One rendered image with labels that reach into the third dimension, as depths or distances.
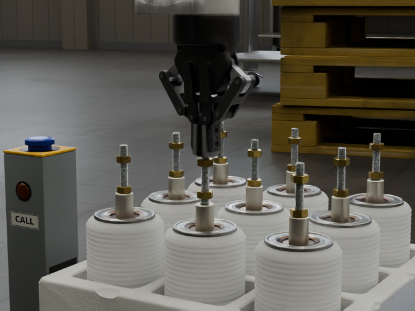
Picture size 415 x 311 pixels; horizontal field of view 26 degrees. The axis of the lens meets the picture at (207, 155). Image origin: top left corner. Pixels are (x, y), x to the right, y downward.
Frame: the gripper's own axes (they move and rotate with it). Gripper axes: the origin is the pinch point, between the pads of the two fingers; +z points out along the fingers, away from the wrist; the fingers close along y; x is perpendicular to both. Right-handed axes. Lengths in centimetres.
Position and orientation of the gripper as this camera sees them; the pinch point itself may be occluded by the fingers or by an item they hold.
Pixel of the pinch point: (205, 139)
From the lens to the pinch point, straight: 103.1
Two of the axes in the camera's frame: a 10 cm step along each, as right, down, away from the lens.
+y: -7.6, -1.1, 6.4
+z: 0.0, 9.9, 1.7
